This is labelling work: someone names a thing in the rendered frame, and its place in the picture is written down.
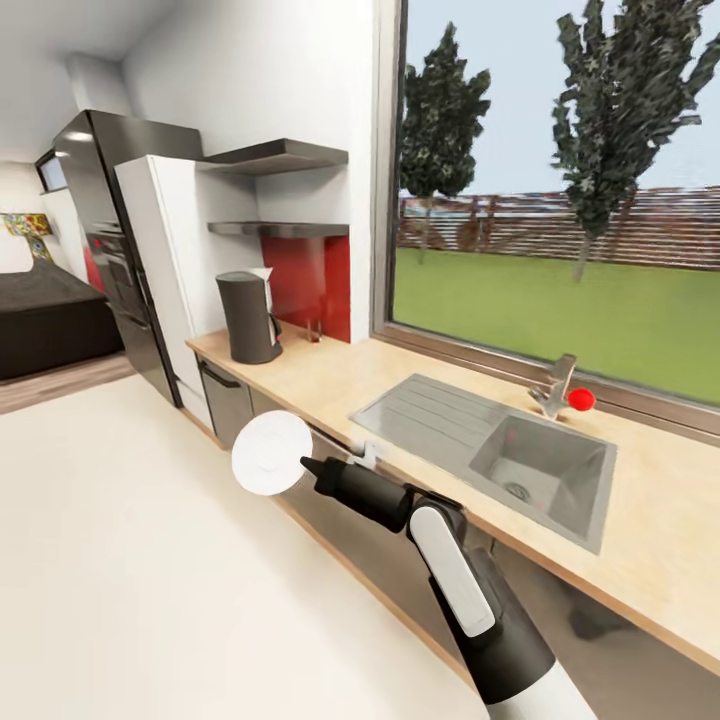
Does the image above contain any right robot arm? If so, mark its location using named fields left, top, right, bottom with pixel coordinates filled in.
left=300, top=437, right=597, bottom=720

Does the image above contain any saucer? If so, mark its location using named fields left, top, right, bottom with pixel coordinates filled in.
left=230, top=410, right=313, bottom=497

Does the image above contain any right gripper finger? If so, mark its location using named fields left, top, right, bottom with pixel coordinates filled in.
left=300, top=456, right=324, bottom=479

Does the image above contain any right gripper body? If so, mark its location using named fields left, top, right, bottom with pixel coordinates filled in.
left=314, top=456, right=387, bottom=520

